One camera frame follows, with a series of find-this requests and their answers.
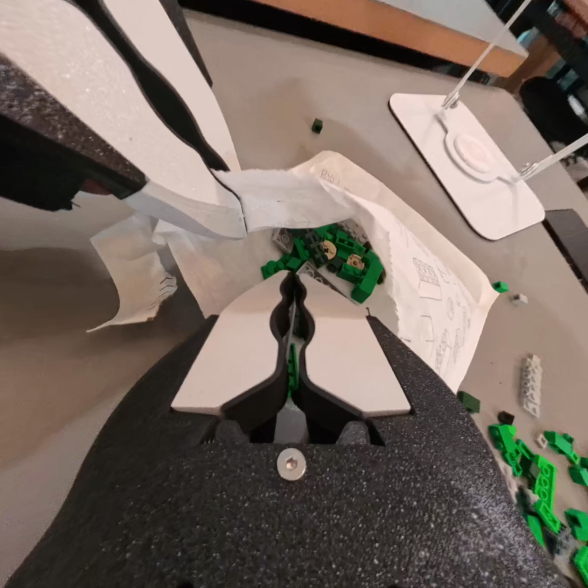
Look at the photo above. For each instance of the white printed paper bag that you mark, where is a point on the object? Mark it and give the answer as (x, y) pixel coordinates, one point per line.
(427, 321)

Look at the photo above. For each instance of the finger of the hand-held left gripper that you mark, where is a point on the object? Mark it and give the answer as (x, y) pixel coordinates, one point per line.
(183, 73)
(92, 82)

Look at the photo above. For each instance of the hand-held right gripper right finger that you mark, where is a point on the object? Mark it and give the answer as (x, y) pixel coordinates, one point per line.
(358, 363)

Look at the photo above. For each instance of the pile of green building bricks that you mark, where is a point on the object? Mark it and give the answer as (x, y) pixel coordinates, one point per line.
(544, 482)

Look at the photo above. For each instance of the small green brick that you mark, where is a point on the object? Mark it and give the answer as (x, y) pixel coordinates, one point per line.
(500, 287)

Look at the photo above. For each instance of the person's left hand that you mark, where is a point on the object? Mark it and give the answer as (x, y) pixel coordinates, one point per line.
(95, 187)

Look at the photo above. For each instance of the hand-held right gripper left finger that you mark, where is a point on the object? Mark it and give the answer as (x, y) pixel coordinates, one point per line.
(229, 363)

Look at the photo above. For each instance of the wood-edged desk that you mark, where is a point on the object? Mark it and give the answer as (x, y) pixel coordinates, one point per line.
(413, 30)

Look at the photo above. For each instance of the long grey brick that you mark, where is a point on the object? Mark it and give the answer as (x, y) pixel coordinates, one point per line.
(530, 386)

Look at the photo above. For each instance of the green flat brick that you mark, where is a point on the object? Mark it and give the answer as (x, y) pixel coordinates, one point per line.
(292, 376)

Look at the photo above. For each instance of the white book stand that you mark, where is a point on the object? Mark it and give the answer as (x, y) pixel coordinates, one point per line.
(482, 202)

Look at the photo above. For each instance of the grey desk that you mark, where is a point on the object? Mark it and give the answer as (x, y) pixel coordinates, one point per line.
(275, 92)

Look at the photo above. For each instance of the black desk panel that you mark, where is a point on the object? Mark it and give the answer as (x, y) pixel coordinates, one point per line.
(569, 234)

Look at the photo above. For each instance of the small grey brick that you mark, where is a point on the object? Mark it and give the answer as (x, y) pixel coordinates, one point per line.
(519, 299)

